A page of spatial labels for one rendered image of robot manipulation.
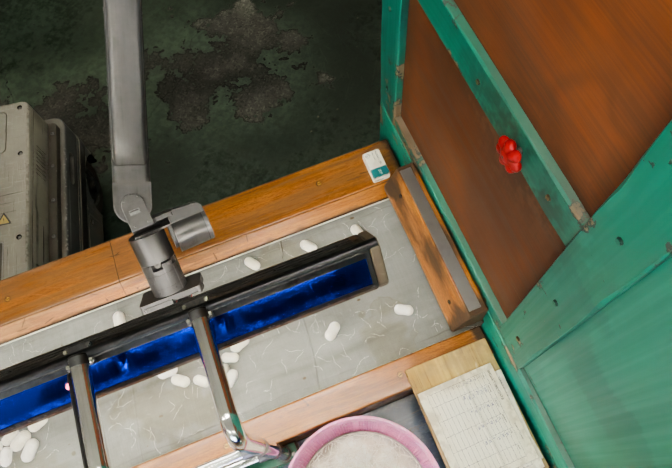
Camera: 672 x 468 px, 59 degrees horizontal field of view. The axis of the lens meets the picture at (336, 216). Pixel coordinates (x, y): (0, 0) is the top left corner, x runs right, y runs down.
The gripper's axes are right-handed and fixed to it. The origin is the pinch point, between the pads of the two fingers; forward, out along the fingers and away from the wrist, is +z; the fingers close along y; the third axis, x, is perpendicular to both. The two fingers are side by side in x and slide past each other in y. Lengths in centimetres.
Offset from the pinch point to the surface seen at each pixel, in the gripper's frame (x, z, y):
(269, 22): 151, -49, 46
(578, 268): -44, -10, 47
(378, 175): 14.1, -11.1, 41.9
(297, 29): 146, -43, 55
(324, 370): -2.2, 14.5, 18.9
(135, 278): 15.3, -8.6, -8.4
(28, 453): -0.1, 9.2, -32.7
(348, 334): 0.7, 11.2, 25.2
